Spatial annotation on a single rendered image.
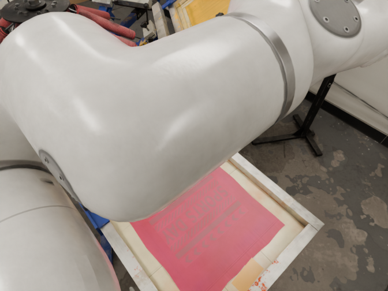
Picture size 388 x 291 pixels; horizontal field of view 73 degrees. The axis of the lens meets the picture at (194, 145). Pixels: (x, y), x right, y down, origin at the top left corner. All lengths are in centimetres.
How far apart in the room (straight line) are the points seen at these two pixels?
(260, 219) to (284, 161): 144
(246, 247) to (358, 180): 173
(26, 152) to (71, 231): 7
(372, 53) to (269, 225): 78
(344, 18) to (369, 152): 256
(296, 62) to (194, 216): 84
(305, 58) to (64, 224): 18
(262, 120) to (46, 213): 14
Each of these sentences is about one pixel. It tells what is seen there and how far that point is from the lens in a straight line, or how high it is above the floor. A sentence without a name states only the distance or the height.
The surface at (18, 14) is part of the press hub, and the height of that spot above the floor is 131.
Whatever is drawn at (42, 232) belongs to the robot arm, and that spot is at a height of 170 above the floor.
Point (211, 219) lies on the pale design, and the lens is 97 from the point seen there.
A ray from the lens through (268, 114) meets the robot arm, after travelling 16.
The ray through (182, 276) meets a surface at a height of 95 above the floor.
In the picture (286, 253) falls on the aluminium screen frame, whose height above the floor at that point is 99.
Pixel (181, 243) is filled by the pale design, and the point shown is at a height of 95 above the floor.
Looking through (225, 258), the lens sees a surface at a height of 95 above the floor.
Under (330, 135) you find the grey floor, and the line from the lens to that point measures 275.
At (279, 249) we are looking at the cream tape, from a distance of 97.
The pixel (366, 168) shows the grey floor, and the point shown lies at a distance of 265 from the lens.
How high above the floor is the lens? 185
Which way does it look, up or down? 51 degrees down
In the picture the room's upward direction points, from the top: straight up
